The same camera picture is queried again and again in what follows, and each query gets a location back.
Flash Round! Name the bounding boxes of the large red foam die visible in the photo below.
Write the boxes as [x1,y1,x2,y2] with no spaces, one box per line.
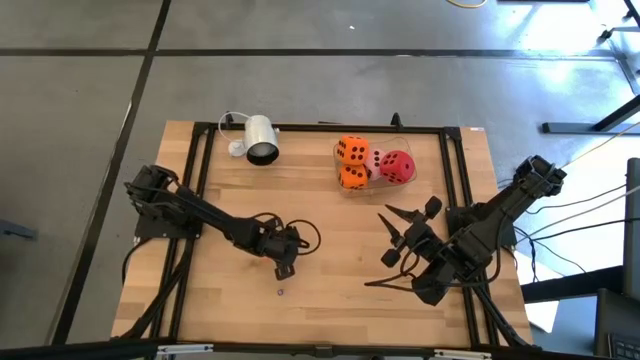
[379,149,416,185]

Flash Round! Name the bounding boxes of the black floor beam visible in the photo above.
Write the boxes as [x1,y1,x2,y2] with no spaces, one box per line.
[542,93,640,135]
[519,264,626,304]

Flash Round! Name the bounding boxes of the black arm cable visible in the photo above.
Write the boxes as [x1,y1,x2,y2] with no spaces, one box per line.
[287,218,322,256]
[363,239,419,294]

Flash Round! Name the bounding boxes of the black floor cable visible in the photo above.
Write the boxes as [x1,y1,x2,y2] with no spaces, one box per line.
[524,183,640,216]
[529,217,640,242]

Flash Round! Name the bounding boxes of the black aluminium table frame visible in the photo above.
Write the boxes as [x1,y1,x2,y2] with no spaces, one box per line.
[113,112,539,351]

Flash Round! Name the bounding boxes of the large orange foam die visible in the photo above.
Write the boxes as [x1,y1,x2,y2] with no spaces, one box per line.
[335,135,370,166]
[338,163,370,191]

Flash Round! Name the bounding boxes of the grey panel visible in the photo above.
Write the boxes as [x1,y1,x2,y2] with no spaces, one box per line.
[622,157,640,301]

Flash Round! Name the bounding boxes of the dark floor object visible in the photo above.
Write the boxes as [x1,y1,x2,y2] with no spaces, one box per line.
[0,218,37,241]

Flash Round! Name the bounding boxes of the large pink foam die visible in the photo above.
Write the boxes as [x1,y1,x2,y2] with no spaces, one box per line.
[364,147,387,181]

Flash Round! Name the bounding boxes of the black crossbar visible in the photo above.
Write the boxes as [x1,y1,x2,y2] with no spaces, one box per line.
[0,338,640,360]

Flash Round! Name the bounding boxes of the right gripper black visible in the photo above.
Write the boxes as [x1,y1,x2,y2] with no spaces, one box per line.
[377,195,444,269]

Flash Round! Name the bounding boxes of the black keyboard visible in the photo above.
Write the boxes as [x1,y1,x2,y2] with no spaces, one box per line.
[607,332,640,360]

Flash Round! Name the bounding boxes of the silver bracket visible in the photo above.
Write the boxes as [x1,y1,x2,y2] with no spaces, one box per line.
[156,343,215,357]
[432,348,494,360]

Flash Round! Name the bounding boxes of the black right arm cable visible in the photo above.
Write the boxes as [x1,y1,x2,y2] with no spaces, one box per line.
[363,239,419,294]

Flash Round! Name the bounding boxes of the yellow hanging cable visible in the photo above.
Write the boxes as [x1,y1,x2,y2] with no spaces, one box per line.
[559,121,640,170]

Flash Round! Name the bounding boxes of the black desk box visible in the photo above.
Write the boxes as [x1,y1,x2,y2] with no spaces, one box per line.
[593,287,640,334]

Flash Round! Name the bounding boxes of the white spotlight lamp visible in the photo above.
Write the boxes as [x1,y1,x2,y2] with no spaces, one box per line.
[227,114,281,167]

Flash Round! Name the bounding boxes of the white lamp cable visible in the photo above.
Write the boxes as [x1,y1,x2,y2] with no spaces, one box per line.
[218,111,251,144]

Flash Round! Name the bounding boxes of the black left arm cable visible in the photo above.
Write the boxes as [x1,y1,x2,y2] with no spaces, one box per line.
[287,218,322,256]

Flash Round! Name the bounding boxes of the clear plastic bin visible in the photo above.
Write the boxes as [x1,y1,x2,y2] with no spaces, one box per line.
[332,135,419,197]

